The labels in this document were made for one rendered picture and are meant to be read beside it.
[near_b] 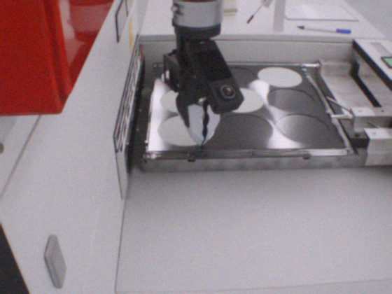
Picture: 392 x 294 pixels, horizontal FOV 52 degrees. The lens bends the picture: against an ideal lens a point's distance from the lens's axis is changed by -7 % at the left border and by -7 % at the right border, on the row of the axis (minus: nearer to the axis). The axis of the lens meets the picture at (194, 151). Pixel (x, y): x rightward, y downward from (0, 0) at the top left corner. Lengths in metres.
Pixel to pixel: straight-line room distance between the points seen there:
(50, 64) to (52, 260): 0.17
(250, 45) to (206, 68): 0.45
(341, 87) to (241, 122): 0.32
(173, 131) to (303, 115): 0.26
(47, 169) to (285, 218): 0.49
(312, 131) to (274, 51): 0.33
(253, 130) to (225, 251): 0.24
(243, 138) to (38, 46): 0.61
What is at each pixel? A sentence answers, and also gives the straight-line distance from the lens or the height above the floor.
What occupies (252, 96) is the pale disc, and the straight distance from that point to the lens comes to 0.90.
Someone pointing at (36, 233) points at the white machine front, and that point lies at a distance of 0.30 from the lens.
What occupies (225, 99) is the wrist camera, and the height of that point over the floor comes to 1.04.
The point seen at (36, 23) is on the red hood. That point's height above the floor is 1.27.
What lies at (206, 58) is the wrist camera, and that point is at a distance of 0.63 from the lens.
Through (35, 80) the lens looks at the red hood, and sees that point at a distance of 0.20.
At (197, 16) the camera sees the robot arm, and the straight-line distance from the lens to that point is 0.61.
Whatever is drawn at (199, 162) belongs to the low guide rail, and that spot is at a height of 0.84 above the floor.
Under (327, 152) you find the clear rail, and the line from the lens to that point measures 0.76.
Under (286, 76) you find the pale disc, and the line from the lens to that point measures 1.00.
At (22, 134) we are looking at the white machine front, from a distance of 0.28.
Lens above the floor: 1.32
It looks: 36 degrees down
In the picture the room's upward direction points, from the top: straight up
